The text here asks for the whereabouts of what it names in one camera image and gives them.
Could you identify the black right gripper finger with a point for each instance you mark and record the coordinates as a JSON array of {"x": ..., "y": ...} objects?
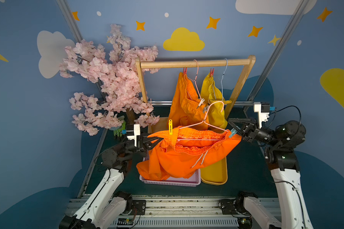
[
  {"x": 240, "y": 127},
  {"x": 247, "y": 121}
]

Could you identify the pink plastic basket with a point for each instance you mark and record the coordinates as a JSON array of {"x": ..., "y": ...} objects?
[{"x": 192, "y": 181}]

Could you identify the teal clothespin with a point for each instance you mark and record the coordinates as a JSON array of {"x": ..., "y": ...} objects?
[{"x": 232, "y": 132}]

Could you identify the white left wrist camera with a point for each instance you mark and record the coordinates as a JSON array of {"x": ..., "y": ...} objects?
[{"x": 132, "y": 133}]

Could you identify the yellow shorts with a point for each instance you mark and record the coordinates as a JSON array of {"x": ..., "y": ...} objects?
[{"x": 213, "y": 98}]

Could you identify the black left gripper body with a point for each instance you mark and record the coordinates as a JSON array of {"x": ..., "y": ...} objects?
[{"x": 141, "y": 141}]

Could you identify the yellow plastic tray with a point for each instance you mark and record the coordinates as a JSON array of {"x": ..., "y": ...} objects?
[{"x": 215, "y": 174}]

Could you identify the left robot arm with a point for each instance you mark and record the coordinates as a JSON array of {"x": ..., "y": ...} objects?
[{"x": 103, "y": 186}]

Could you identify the dark orange shorts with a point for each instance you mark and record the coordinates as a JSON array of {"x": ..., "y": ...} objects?
[{"x": 186, "y": 150}]

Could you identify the green plant decoration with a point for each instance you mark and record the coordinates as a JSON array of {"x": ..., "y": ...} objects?
[{"x": 117, "y": 131}]

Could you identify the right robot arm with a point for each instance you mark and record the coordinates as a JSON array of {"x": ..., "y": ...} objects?
[{"x": 285, "y": 171}]

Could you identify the light orange shorts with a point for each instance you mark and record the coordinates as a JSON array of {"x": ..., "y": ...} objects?
[{"x": 187, "y": 108}]

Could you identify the light blue wire hanger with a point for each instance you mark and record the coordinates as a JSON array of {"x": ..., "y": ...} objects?
[{"x": 222, "y": 78}]

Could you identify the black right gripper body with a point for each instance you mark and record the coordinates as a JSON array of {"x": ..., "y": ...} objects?
[{"x": 249, "y": 130}]

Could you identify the pink cherry blossom tree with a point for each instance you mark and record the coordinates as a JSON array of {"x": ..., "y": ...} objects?
[{"x": 119, "y": 81}]

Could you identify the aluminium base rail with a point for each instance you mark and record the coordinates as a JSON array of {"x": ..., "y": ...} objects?
[{"x": 137, "y": 212}]

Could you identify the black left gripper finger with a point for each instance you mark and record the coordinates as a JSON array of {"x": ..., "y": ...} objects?
[
  {"x": 148, "y": 147},
  {"x": 151, "y": 140}
]

